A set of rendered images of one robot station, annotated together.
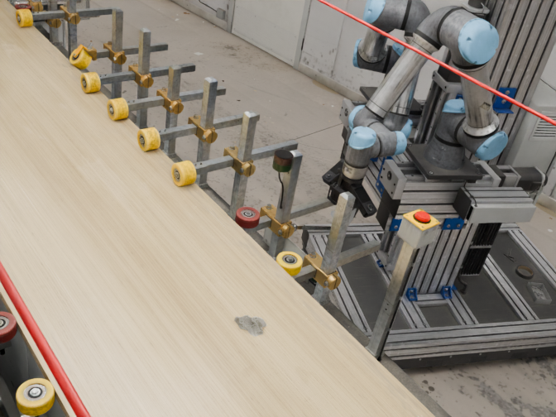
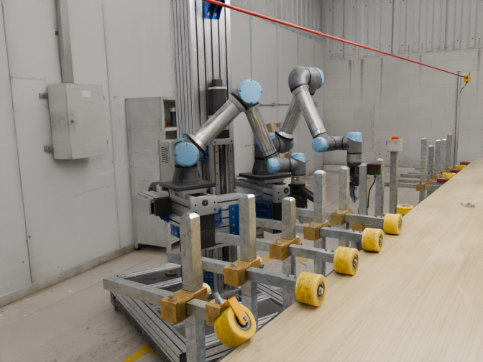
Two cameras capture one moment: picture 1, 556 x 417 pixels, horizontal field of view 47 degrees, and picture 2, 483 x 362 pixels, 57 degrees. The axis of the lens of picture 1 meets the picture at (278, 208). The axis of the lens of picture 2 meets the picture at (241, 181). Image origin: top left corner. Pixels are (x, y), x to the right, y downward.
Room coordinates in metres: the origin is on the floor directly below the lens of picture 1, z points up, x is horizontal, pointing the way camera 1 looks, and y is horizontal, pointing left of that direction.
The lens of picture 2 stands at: (2.75, 1.89, 1.40)
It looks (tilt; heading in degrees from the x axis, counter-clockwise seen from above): 9 degrees down; 258
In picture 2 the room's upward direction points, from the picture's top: 2 degrees counter-clockwise
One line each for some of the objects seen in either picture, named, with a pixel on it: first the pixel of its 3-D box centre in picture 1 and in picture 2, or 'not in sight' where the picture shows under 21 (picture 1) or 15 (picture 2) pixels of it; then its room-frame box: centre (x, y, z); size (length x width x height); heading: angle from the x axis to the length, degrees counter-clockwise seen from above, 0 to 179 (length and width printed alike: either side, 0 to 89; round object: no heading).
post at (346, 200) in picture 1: (331, 256); (379, 204); (1.58, -0.19, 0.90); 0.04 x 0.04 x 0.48; 44
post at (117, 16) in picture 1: (117, 60); (193, 307); (2.66, 0.84, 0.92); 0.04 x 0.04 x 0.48; 44
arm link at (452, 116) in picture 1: (458, 119); (265, 144); (2.09, -0.57, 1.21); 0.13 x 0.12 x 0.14; 32
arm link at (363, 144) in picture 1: (361, 146); (353, 143); (1.72, -0.21, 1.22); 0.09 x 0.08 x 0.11; 122
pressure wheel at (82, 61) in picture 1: (80, 59); (235, 325); (2.58, 0.98, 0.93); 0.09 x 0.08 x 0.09; 134
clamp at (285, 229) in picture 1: (275, 222); (361, 225); (1.77, 0.00, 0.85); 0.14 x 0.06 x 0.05; 44
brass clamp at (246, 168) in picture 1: (239, 161); (341, 215); (1.95, 0.17, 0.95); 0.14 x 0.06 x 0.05; 44
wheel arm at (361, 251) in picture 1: (331, 263); not in sight; (1.64, -0.21, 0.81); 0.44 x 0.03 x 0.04; 134
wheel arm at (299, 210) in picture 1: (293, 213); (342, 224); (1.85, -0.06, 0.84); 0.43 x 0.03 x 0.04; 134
